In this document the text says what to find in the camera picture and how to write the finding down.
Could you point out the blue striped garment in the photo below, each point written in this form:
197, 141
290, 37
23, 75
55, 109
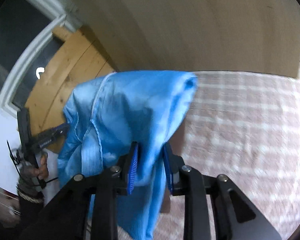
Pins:
106, 115

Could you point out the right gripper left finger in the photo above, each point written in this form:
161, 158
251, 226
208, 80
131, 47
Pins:
128, 165

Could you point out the wooden nightstand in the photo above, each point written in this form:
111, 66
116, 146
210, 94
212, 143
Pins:
80, 59

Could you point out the dark knit sleeve forearm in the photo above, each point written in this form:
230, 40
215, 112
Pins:
31, 203

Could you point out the white window frame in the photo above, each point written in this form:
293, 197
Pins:
27, 44

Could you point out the person left hand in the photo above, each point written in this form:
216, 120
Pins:
30, 171

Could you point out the wooden headboard panel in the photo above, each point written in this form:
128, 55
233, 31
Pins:
260, 36

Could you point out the plaid bed sheet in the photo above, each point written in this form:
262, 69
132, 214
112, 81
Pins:
247, 126

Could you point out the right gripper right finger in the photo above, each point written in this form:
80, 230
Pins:
172, 164

